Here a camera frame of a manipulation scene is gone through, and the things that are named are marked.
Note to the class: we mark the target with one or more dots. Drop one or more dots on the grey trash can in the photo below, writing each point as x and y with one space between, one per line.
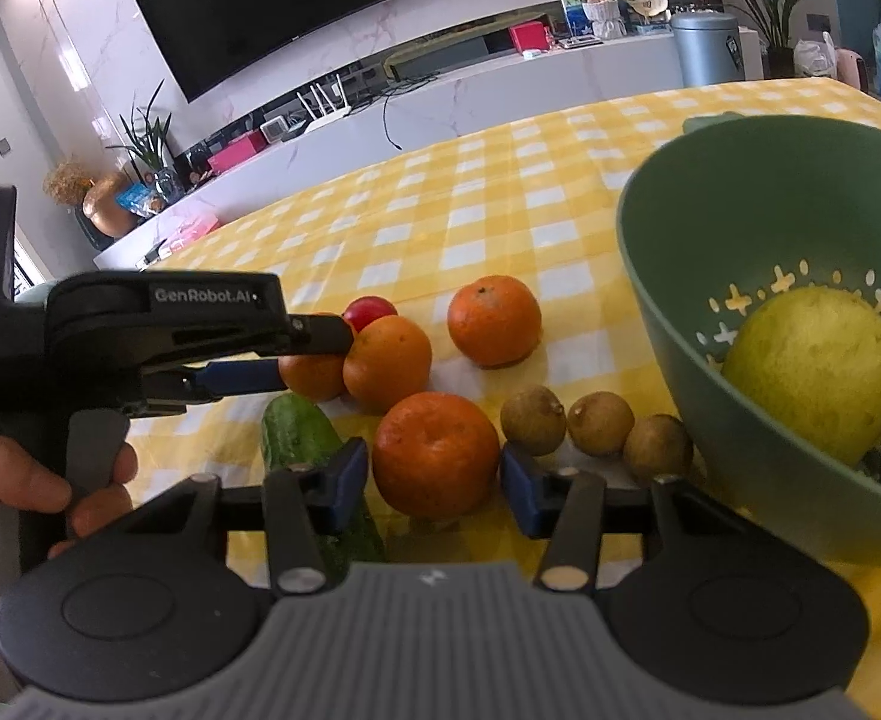
706 52

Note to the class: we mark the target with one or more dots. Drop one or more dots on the white plastic bag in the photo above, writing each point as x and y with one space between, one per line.
815 56

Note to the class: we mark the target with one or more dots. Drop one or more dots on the green strainer bowl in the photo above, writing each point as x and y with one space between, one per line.
680 390

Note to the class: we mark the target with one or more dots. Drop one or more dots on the green cucumber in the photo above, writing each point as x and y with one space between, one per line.
301 431

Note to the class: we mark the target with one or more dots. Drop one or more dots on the white media cabinet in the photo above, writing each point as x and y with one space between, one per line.
530 82

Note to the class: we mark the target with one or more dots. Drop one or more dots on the person's left hand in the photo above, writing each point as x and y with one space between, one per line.
13 476

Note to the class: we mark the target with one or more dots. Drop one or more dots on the copper vase with dried flowers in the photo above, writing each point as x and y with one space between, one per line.
106 210

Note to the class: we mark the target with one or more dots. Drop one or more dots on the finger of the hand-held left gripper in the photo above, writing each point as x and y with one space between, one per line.
324 334
238 376

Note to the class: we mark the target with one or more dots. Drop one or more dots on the pink stool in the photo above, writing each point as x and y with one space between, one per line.
852 67

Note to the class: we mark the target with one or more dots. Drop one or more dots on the tall potted plant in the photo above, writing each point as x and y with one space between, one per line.
774 22

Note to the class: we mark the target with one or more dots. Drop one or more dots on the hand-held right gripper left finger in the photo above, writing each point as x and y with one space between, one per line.
346 481

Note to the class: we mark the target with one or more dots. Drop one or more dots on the white router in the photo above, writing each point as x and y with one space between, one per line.
326 111

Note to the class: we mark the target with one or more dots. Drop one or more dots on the brown kiwi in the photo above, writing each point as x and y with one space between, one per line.
533 420
657 448
600 424

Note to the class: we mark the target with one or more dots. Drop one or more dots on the pink packet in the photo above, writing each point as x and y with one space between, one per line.
189 229

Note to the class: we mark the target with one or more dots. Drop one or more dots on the pink box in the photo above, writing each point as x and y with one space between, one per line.
238 151

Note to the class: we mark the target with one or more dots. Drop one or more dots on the small potted plant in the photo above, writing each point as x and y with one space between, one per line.
148 150

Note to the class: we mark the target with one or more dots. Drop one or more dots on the red cherry tomato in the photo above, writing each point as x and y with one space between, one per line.
371 309

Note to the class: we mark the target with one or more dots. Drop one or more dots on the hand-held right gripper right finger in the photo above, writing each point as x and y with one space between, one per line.
523 489

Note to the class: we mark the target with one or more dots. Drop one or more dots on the yellow checked tablecloth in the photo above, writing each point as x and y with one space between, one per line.
485 187

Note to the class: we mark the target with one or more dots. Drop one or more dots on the orange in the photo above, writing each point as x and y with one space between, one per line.
435 457
494 321
311 381
388 364

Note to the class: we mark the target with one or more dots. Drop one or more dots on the black television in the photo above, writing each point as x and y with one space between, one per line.
275 7

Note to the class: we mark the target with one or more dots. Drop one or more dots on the red box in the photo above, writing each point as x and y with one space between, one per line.
529 37

